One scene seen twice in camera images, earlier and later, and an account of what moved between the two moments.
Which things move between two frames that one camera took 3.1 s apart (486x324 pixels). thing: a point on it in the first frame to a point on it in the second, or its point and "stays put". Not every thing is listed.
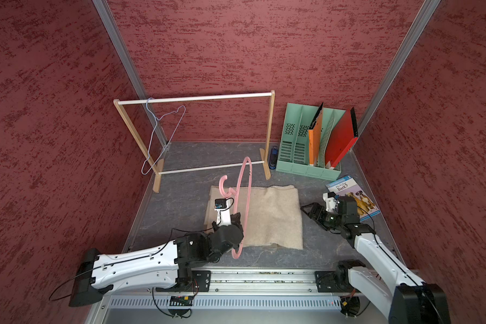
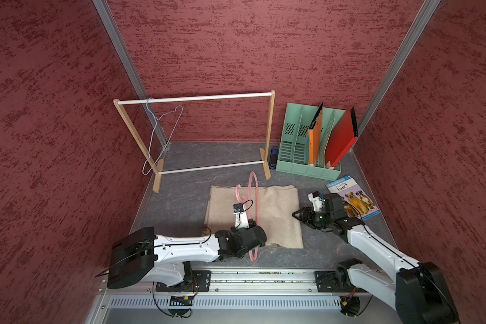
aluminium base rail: (260, 280) stays put
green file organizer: (293, 155) stays put
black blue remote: (273, 158) stays put
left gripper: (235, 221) to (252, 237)
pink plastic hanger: (235, 193) to (257, 207)
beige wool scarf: (273, 215) stays put
